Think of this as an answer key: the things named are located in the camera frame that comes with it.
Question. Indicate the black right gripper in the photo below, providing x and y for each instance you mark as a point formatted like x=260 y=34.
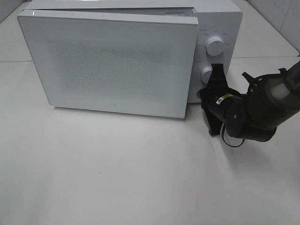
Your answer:
x=216 y=99

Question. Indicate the white microwave door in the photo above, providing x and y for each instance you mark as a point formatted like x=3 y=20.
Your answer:
x=124 y=63

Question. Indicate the white microwave knob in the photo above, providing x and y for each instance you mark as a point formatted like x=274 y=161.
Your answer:
x=215 y=45
x=205 y=74

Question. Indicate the white microwave oven body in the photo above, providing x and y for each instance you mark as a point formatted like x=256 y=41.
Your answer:
x=215 y=17

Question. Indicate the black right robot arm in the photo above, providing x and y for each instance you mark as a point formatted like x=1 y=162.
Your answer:
x=270 y=100

